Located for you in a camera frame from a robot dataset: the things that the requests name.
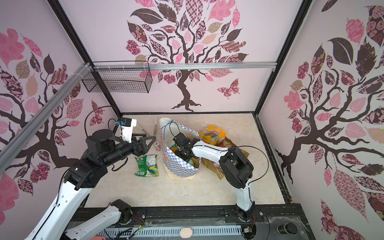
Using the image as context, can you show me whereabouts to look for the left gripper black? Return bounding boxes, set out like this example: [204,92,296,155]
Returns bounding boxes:
[102,133,156,167]

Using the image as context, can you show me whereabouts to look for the blue checkered paper bag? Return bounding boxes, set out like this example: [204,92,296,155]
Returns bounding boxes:
[159,118,201,179]

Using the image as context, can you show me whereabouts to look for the green snack bag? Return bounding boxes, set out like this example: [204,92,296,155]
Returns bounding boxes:
[135,155,159,177]

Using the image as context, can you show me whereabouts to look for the yellow orange snack bag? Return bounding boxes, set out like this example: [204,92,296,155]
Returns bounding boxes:
[199,125,227,146]

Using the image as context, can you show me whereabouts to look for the gold candy bag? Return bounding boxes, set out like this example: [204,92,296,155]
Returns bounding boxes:
[201,137,235,180]

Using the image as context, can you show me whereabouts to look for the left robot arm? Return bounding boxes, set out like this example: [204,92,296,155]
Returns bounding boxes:
[27,129,156,240]

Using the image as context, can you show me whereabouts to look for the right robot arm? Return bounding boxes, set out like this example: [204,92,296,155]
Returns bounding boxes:
[173,133,255,222]

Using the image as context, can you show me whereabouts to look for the metal tongs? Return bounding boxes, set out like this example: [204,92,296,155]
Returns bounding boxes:
[138,118,162,152]

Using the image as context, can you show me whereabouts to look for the black round knob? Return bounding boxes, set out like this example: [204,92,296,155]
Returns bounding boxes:
[276,223,298,235]

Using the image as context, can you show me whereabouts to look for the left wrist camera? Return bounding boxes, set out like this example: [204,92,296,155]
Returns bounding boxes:
[117,117,137,143]

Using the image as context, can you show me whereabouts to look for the black wire basket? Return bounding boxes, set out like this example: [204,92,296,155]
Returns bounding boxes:
[82,60,153,94]

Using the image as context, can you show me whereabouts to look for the grey cable duct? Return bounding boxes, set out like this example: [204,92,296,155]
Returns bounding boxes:
[97,226,244,240]

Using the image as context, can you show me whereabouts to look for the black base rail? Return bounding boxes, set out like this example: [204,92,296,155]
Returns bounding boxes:
[55,203,316,240]

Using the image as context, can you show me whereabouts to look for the aluminium rail left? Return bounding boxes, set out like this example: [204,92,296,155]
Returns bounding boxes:
[1,63,92,173]

